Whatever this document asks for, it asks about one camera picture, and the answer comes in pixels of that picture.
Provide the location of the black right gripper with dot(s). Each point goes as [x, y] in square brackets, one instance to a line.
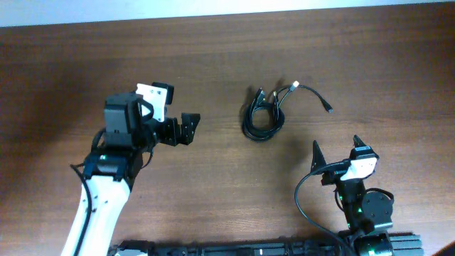
[333, 177]

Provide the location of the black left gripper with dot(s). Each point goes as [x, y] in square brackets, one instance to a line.
[186, 131]

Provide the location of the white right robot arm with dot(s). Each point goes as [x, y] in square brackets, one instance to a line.
[367, 211]

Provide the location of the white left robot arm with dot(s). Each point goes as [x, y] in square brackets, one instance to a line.
[108, 172]

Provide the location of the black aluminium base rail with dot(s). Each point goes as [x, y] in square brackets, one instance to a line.
[398, 245]

